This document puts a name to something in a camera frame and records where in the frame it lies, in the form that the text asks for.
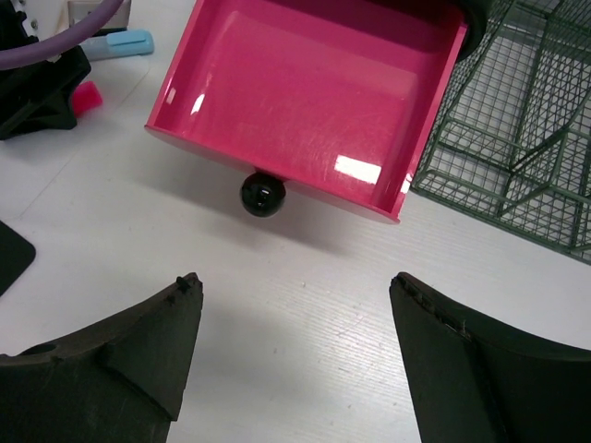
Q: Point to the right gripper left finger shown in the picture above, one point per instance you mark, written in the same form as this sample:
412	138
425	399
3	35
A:
121	379

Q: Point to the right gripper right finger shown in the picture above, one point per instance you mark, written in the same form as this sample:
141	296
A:
473	378

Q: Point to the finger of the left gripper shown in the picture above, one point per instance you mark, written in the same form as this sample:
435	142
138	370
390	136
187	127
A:
38	97

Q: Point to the pink highlighter marker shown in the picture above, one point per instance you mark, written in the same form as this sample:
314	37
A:
85	98

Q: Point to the blue highlighter marker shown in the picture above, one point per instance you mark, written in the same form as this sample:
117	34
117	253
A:
118	44

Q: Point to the pink top drawer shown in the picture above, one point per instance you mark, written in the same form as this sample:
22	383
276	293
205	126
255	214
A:
334	98

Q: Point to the black mouse pad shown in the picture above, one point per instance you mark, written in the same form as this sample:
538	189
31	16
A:
16	255

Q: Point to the black drawer cabinet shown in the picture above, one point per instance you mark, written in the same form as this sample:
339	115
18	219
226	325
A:
476	20

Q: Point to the green wire mesh organizer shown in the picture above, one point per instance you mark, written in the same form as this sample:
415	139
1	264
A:
511	141

